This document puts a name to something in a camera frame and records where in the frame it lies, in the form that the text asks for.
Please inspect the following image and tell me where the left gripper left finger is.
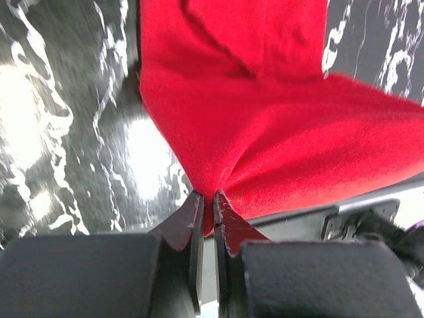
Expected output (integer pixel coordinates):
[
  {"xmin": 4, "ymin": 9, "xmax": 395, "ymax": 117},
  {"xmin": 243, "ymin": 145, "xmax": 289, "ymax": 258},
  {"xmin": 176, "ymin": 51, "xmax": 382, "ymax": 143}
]
[{"xmin": 1, "ymin": 192, "xmax": 205, "ymax": 317}]

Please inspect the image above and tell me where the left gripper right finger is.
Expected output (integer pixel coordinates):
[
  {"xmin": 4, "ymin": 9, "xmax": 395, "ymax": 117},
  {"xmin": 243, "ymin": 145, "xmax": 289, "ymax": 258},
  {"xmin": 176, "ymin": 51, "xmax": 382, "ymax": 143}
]
[{"xmin": 213, "ymin": 191, "xmax": 421, "ymax": 317}]

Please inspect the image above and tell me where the dark red t shirt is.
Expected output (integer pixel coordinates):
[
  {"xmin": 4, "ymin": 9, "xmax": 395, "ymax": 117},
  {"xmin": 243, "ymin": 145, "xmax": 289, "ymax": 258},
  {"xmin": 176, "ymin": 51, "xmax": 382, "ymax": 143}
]
[{"xmin": 140, "ymin": 1, "xmax": 423, "ymax": 234}]

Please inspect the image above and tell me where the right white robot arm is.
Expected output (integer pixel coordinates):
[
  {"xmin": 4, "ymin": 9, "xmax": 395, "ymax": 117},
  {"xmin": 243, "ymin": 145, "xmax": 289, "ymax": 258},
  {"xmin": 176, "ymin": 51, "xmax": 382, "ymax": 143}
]
[{"xmin": 321, "ymin": 199, "xmax": 423, "ymax": 288}]

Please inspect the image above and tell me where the black marble pattern mat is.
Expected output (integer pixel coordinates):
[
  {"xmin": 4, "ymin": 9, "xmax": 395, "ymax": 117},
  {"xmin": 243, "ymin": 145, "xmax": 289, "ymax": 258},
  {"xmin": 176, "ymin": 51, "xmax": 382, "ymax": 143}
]
[{"xmin": 1, "ymin": 1, "xmax": 423, "ymax": 249}]

